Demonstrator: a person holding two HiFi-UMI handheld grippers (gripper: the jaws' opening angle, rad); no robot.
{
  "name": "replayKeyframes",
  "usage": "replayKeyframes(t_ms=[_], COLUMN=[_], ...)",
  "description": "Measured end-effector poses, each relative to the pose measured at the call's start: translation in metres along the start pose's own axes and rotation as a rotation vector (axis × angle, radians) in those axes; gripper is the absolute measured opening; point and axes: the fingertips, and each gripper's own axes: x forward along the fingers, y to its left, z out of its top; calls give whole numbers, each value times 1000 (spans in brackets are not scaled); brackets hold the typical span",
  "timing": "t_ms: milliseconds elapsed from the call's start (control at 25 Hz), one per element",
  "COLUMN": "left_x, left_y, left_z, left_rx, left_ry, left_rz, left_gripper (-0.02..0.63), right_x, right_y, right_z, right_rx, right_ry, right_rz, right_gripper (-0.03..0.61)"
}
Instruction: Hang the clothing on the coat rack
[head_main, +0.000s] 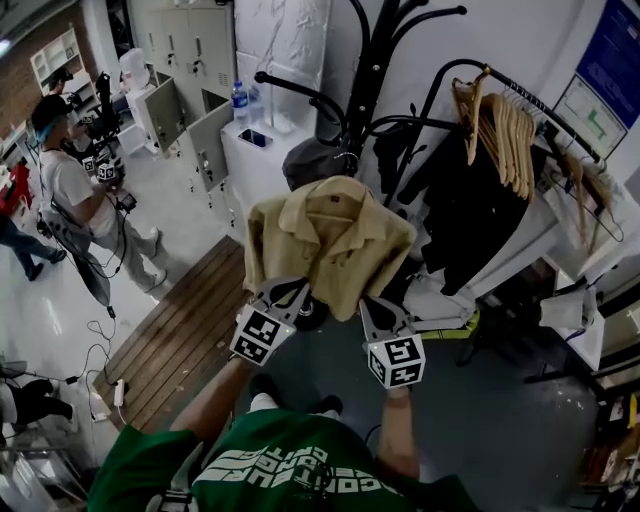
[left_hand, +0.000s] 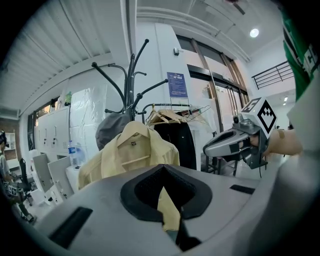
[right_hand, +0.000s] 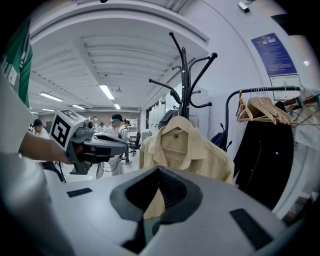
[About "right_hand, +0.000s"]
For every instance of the gray wall box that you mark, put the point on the gray wall box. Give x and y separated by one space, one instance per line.
243 6

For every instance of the black office chair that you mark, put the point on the black office chair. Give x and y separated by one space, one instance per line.
135 143

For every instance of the person in green sleeve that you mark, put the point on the person in green sleeve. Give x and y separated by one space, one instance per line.
22 67

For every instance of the black coat stand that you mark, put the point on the black coat stand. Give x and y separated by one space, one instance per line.
185 87

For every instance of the white poster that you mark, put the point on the white poster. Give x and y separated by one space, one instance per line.
285 86

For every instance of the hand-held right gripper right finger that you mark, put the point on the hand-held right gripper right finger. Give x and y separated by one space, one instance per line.
215 215

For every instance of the white garment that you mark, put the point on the white garment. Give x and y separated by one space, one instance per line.
307 140

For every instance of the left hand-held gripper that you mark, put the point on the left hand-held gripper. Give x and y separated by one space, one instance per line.
61 128

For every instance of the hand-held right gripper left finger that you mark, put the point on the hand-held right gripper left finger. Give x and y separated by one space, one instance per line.
82 215

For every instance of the black coat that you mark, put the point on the black coat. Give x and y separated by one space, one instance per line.
265 160

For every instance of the row of wooden hangers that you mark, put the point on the row of wooden hangers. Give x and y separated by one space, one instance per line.
265 110

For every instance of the blue poster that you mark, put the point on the blue poster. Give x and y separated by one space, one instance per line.
273 53

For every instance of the beige shirt clothes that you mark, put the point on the beige shirt clothes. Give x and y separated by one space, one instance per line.
175 147

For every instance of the gray locker cabinet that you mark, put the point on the gray locker cabinet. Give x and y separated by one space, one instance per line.
156 117

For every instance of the black garment rack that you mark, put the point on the black garment rack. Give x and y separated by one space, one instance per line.
252 90

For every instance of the fluorescent ceiling light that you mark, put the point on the fluorescent ceiling light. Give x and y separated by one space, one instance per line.
107 92
117 106
78 107
51 97

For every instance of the gray cap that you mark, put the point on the gray cap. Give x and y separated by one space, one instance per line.
168 117

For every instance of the dark blue backpack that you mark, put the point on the dark blue backpack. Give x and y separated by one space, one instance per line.
221 138

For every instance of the person's left forearm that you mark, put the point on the person's left forearm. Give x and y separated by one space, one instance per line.
42 150

